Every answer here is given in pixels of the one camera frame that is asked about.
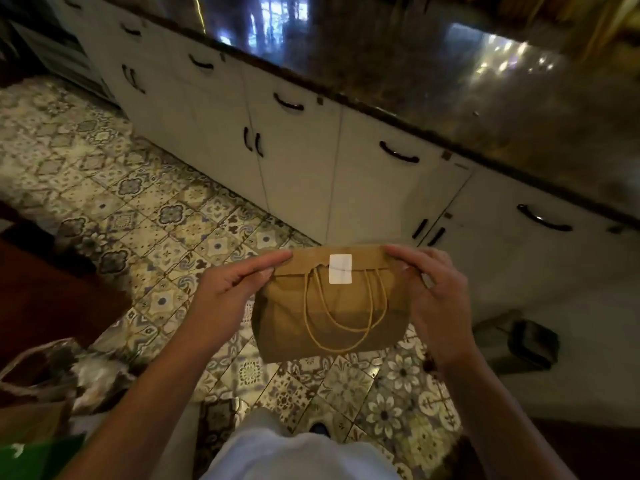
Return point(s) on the person's right hand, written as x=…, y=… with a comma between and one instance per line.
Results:
x=442, y=314

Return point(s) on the person's left hand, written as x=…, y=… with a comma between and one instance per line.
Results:
x=220, y=299

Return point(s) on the person's left thumb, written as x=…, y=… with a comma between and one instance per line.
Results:
x=260, y=260

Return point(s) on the person's right thumb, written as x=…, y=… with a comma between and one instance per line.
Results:
x=407, y=259

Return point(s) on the grey kitchen appliance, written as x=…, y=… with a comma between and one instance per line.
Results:
x=60, y=57

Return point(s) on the person's left forearm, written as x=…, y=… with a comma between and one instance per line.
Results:
x=145, y=414

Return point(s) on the person's white clothing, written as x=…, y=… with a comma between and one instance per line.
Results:
x=300, y=457

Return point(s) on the white kitchen cabinet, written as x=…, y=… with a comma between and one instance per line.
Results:
x=300, y=164

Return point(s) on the dark wooden furniture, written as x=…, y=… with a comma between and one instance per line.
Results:
x=45, y=299

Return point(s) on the crumpled white plastic bag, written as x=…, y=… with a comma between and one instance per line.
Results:
x=100, y=377

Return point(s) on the green bag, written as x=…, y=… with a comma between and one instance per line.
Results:
x=35, y=462

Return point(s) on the person's dark shoe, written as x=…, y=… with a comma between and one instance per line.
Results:
x=320, y=429

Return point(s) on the white sticker label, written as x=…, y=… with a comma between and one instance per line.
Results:
x=340, y=268

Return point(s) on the person's right forearm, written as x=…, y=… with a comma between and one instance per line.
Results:
x=500, y=424

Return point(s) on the grey bin with black lid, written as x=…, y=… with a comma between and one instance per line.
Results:
x=530, y=344

